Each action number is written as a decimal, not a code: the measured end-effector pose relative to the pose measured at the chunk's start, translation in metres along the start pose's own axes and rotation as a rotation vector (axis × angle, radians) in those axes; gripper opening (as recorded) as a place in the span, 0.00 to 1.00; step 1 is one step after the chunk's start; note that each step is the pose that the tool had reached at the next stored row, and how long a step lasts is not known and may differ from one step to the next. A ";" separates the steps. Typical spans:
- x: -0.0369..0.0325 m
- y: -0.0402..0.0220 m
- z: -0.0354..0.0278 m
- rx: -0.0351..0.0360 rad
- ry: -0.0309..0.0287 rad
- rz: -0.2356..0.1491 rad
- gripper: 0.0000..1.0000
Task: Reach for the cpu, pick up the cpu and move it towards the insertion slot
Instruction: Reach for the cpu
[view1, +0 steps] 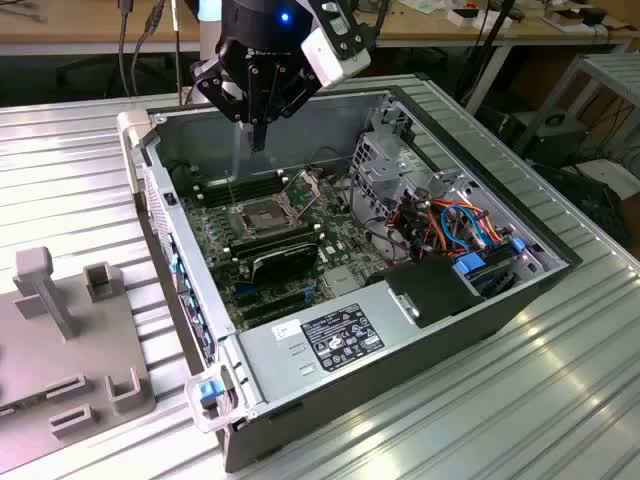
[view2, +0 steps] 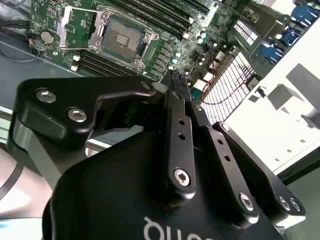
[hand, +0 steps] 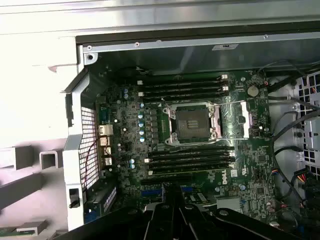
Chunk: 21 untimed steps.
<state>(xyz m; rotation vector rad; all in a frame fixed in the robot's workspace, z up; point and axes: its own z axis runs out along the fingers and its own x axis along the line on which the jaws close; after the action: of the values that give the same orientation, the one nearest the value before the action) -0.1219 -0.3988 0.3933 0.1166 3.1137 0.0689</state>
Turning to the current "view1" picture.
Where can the thin metal locking lever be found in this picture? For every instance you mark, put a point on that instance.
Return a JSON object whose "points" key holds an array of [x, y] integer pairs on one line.
{"points": [[231, 190]]}

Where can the blue case latch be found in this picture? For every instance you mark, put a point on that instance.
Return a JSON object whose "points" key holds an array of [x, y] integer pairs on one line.
{"points": [[208, 392]]}

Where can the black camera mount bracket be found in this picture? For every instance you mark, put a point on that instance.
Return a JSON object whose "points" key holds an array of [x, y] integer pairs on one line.
{"points": [[350, 20]]}

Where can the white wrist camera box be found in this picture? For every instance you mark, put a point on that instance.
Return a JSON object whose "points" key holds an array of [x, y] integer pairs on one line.
{"points": [[332, 57]]}

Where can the black expansion slot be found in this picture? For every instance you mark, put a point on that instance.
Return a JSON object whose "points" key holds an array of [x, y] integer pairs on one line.
{"points": [[277, 310], [270, 298]]}

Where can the open black PC case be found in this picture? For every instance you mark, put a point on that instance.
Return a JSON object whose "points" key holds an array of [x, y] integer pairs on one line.
{"points": [[400, 382]]}

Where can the CPU socket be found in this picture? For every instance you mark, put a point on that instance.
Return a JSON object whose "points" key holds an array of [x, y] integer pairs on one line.
{"points": [[262, 216]]}

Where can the white box on desk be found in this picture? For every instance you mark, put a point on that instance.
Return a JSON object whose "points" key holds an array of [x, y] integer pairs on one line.
{"points": [[475, 17]]}

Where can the black power supply label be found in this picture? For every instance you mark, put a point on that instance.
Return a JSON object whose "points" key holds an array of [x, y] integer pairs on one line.
{"points": [[342, 337]]}

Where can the grey parts rack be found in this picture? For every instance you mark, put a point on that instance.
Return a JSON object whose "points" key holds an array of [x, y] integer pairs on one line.
{"points": [[45, 340]]}

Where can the blue disk carrier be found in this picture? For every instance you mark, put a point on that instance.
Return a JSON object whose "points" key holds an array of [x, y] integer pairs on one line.
{"points": [[472, 267]]}

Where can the grey power supply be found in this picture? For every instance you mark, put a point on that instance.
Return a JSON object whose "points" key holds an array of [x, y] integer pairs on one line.
{"points": [[280, 365]]}

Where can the black RAM slot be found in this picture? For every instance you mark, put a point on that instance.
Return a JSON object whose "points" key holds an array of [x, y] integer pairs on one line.
{"points": [[240, 179], [242, 185], [277, 246], [245, 192], [272, 239]]}

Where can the black plastic air cover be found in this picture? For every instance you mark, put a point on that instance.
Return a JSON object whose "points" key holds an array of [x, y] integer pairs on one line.
{"points": [[425, 295]]}

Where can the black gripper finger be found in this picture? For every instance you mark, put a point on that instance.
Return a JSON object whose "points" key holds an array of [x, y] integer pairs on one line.
{"points": [[300, 90], [215, 82]]}

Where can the green motherboard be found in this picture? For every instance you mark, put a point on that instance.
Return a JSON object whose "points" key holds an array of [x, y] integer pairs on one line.
{"points": [[350, 240]]}

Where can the silver drive cage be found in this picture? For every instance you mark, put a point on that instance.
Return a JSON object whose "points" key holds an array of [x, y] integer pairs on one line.
{"points": [[380, 170]]}

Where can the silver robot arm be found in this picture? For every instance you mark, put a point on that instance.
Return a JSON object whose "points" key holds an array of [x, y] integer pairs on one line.
{"points": [[207, 37]]}

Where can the wooden desk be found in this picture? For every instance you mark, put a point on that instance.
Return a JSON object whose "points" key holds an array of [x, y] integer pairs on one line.
{"points": [[75, 27]]}

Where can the white desk leg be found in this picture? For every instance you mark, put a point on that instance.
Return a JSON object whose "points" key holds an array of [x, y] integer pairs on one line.
{"points": [[486, 75]]}

